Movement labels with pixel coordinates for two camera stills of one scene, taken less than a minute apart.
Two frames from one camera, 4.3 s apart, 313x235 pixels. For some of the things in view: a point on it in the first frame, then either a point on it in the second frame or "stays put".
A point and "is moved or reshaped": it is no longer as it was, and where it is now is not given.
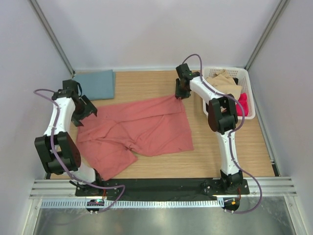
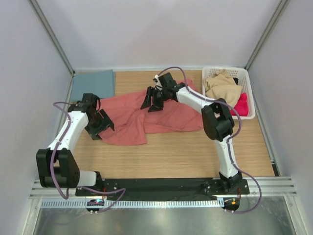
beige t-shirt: (221, 80) stays put
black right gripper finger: (178, 94) → (147, 101)
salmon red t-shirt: (108, 135) is moved or reshaped
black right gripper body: (183, 88) → (158, 97)
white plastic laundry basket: (242, 76) stays put
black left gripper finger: (89, 105) → (106, 119)
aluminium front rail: (43, 189) stays put
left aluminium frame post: (52, 34) stays put
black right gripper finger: (185, 93) → (153, 108)
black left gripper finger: (76, 121) → (95, 136)
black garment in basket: (236, 80) stays put
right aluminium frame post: (281, 6) stays put
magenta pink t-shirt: (243, 99) stays put
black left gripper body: (80, 111) → (96, 125)
